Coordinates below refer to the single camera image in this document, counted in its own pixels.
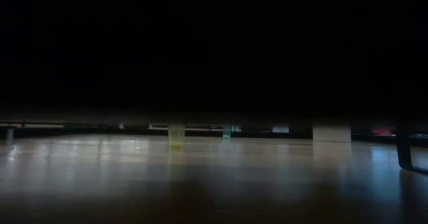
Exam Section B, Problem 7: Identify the black aluminium table frame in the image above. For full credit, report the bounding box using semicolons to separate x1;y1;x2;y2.
0;120;399;143

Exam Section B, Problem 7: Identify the black curved bar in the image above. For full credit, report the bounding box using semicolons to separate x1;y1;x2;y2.
396;120;428;175

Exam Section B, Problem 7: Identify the small yellow-green pill bottle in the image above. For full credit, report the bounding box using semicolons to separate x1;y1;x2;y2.
168;124;186;148

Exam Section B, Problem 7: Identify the green plant in white pot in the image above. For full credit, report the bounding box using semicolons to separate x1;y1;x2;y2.
312;124;352;142

